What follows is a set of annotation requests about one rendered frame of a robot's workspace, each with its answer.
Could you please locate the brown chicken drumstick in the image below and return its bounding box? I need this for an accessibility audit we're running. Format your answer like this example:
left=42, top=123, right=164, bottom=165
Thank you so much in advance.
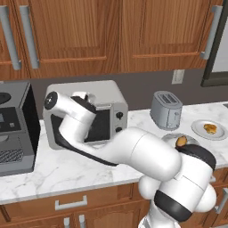
left=175, top=134, right=189, bottom=149

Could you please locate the grey drawer handle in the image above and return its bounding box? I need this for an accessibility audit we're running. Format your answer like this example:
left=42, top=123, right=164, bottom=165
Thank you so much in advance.
left=54, top=194, right=89, bottom=211

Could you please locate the black appliance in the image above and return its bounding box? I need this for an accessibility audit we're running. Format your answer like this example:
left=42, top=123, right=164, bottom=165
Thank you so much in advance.
left=200, top=0, right=228, bottom=88

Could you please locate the golden bread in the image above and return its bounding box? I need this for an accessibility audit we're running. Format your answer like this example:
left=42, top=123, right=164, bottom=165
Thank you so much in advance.
left=203, top=123, right=218, bottom=134

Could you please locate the toaster oven door handle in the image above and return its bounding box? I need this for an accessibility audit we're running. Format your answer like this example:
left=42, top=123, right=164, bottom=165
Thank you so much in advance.
left=94, top=103, right=113, bottom=110

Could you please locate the silver toaster oven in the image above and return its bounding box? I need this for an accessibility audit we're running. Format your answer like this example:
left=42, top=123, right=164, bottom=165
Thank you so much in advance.
left=42, top=79, right=129, bottom=151

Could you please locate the white wall outlet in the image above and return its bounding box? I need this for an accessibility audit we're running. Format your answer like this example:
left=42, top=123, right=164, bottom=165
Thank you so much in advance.
left=171, top=69, right=186, bottom=86

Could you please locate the wooden drawer front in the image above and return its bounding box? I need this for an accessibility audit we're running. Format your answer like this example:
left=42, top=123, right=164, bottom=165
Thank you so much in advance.
left=0, top=183, right=135, bottom=224

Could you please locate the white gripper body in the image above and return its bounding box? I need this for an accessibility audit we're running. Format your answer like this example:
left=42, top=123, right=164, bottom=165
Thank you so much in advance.
left=70, top=91, right=96, bottom=105

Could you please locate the toaster oven glass door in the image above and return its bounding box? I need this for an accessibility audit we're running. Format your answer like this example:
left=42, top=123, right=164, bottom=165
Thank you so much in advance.
left=49, top=108, right=116, bottom=144

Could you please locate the silver toaster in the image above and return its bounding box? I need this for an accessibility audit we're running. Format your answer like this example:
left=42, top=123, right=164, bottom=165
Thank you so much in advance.
left=149, top=90, right=183, bottom=131

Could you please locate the grey coffee machine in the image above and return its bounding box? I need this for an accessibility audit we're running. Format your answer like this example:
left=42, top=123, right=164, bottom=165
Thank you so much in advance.
left=0, top=81, right=42, bottom=178

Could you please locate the grey cupboard handle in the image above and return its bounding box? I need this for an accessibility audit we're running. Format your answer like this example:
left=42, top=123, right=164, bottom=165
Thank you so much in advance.
left=62, top=216, right=71, bottom=228
left=0, top=4, right=22, bottom=71
left=19, top=4, right=41, bottom=70
left=214, top=188, right=228, bottom=215
left=199, top=4, right=224, bottom=61
left=77, top=214, right=87, bottom=228

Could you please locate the grey plate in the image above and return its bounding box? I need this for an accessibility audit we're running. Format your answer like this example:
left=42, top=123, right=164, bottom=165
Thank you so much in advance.
left=161, top=132, right=200, bottom=149
left=191, top=118, right=228, bottom=142

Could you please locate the wooden wall cupboard door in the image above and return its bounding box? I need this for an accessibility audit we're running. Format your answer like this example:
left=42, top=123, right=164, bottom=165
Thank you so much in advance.
left=119, top=0, right=224, bottom=74
left=0, top=0, right=31, bottom=82
left=12, top=0, right=123, bottom=80

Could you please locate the wooden base cupboard door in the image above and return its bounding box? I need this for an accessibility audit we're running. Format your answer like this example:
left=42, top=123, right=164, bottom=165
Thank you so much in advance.
left=181, top=183, right=228, bottom=228
left=0, top=213, right=75, bottom=228
left=72, top=199, right=151, bottom=228

